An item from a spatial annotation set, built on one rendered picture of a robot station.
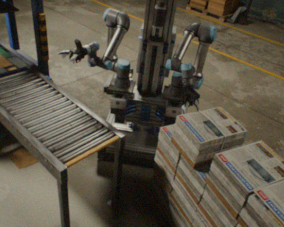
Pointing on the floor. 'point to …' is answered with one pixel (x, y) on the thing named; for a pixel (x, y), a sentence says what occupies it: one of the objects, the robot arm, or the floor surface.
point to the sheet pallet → (215, 8)
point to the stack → (200, 220)
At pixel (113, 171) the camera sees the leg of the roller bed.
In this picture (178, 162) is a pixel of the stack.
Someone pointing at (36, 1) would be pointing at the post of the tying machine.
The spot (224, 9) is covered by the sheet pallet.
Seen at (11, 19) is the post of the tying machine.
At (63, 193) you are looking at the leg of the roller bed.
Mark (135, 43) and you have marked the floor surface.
